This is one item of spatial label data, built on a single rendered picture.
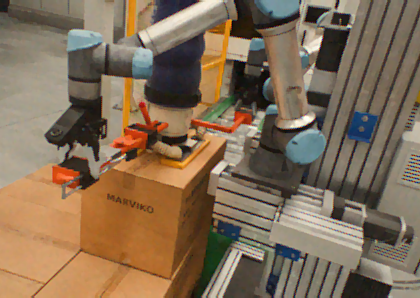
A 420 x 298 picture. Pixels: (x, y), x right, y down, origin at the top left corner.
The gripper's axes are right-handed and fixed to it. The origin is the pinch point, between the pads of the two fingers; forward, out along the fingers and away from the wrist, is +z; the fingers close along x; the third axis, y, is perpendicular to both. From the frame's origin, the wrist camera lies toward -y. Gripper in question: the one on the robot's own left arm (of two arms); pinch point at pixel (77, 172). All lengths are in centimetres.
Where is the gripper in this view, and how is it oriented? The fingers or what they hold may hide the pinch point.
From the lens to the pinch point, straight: 101.1
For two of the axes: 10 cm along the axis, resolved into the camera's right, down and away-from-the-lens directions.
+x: -9.4, -2.5, 2.2
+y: 3.0, -3.2, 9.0
